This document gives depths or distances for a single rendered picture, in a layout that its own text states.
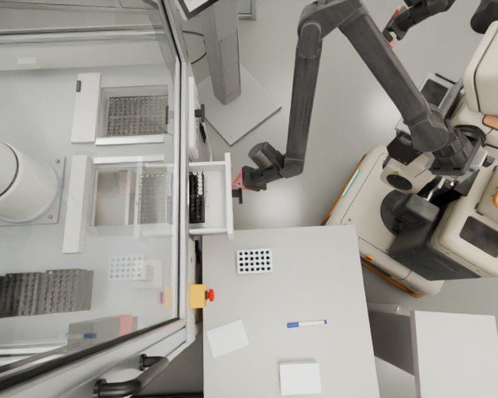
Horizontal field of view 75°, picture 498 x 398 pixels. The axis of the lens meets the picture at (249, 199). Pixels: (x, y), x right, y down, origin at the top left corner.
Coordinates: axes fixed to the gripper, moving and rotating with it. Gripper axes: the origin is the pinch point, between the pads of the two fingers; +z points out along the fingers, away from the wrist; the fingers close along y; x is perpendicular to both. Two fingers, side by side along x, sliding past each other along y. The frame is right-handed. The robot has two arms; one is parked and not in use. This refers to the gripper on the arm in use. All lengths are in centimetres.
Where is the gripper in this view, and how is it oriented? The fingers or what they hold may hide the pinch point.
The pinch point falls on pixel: (236, 185)
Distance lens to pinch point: 112.6
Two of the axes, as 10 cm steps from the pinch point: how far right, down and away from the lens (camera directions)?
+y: -7.0, -1.8, -6.9
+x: 0.4, 9.6, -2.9
